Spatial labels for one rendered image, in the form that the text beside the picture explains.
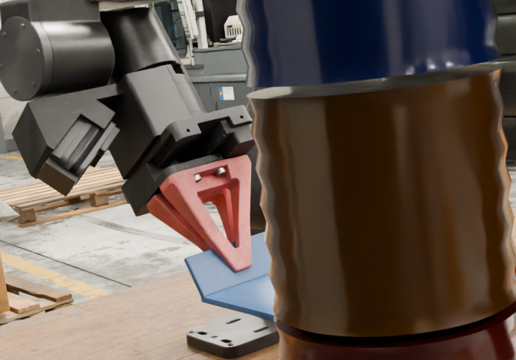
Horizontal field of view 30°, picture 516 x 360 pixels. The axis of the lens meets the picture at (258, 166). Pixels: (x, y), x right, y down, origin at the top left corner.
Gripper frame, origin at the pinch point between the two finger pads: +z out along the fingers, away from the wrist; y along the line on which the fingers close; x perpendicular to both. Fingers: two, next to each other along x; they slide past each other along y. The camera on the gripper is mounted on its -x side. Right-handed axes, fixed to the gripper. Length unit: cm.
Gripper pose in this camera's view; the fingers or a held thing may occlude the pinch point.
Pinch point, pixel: (236, 260)
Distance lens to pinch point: 67.2
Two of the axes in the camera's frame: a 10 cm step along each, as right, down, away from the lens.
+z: 4.4, 8.6, -2.6
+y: 4.4, -4.6, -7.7
